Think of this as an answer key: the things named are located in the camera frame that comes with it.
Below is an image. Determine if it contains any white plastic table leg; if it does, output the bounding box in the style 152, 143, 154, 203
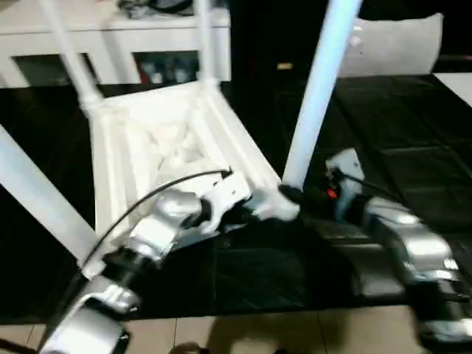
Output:
194, 0, 223, 95
0, 124, 106, 277
282, 0, 365, 192
38, 0, 107, 114

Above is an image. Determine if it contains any white plastic table top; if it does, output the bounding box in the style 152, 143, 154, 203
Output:
80, 80, 302, 281

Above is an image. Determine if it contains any black work mat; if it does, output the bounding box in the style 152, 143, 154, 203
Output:
0, 73, 472, 322

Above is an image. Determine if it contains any black tall furniture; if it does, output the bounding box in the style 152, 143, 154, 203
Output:
228, 0, 472, 78

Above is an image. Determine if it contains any grey printed cushion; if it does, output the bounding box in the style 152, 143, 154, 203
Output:
337, 13, 444, 77

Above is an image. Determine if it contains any white flat sheet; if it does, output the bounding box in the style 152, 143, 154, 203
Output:
433, 72, 472, 100

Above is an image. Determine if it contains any white glass-door cabinet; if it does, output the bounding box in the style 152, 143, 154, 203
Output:
0, 0, 232, 88

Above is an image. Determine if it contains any dark crumpled cloth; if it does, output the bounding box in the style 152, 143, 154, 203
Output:
117, 0, 149, 18

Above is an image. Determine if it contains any black work table leg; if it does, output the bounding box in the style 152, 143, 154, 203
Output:
0, 341, 36, 354

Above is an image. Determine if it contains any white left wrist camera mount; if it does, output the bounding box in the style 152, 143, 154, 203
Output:
206, 171, 254, 233

